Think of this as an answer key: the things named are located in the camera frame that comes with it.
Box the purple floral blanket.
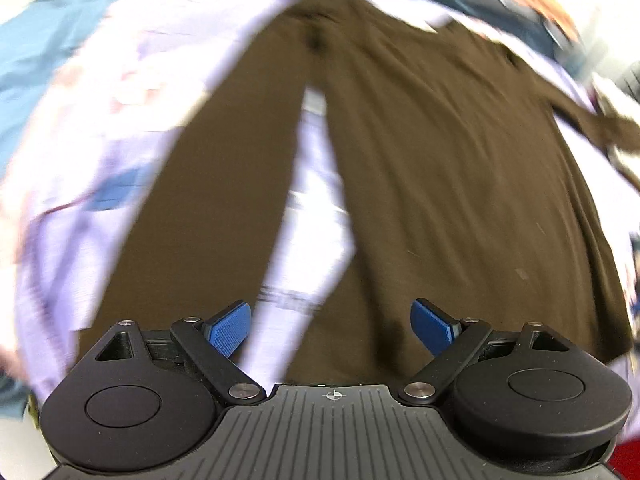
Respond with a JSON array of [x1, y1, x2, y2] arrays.
[[0, 0, 640, 396]]

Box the orange object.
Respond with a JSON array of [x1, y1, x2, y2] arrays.
[[492, 0, 583, 38]]

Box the brown pants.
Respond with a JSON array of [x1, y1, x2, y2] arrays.
[[67, 0, 640, 386]]

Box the white dotted garment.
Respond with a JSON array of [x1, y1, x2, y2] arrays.
[[590, 72, 640, 176]]

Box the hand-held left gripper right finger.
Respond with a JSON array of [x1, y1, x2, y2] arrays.
[[400, 298, 571, 407]]

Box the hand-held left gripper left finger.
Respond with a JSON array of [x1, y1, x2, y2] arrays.
[[92, 300, 267, 405]]

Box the teal bed sheet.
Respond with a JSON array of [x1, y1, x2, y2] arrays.
[[0, 0, 131, 421]]

